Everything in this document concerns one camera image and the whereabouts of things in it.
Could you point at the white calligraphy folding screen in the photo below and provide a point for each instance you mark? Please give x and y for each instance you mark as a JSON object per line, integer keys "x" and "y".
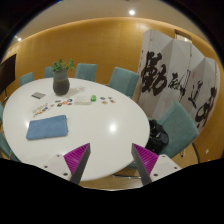
{"x": 174, "y": 70}

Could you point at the black wall screen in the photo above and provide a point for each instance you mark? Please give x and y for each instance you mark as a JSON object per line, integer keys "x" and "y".
{"x": 7, "y": 72}

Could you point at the teal chair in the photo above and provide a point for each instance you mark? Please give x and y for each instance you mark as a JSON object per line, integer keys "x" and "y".
{"x": 124, "y": 81}
{"x": 29, "y": 77}
{"x": 86, "y": 71}
{"x": 180, "y": 128}
{"x": 48, "y": 72}

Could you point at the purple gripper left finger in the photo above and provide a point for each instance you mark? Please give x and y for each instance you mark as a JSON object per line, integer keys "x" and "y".
{"x": 71, "y": 165}

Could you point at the teal chair far right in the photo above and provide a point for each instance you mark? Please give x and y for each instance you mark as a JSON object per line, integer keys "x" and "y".
{"x": 124, "y": 81}

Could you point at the colourful stickers left group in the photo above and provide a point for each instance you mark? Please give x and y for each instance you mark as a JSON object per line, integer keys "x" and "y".
{"x": 48, "y": 106}

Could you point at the green small object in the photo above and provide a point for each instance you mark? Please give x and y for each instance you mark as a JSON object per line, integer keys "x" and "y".
{"x": 93, "y": 98}

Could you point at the blue folded towel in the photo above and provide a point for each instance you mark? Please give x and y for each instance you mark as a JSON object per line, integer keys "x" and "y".
{"x": 47, "y": 128}

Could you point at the colourful stickers right group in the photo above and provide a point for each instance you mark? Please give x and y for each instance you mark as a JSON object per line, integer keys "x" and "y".
{"x": 106, "y": 100}

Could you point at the teal chair far left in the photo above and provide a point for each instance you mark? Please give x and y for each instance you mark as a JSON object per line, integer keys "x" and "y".
{"x": 48, "y": 72}

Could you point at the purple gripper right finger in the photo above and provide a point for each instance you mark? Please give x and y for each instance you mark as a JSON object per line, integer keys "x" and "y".
{"x": 151, "y": 166}

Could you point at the teal chair leftmost far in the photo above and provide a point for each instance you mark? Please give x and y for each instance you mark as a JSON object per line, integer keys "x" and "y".
{"x": 29, "y": 77}

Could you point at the green potted plant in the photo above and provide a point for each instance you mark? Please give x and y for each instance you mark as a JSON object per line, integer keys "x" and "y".
{"x": 63, "y": 66}

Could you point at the black bag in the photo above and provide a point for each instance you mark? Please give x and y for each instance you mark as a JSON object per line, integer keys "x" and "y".
{"x": 158, "y": 138}

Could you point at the teal chair right front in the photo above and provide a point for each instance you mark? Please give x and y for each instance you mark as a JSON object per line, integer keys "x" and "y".
{"x": 180, "y": 128}

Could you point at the dark grey plant pot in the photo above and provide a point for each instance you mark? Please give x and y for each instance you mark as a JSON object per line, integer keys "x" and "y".
{"x": 61, "y": 83}

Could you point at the grey card on table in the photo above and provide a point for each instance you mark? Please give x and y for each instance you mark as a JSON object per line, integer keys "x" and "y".
{"x": 38, "y": 95}

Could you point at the teal chair far middle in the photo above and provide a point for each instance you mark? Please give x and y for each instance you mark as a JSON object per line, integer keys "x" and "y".
{"x": 86, "y": 71}

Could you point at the colourful stickers group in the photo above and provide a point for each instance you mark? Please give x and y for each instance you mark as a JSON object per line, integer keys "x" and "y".
{"x": 48, "y": 106}
{"x": 106, "y": 100}

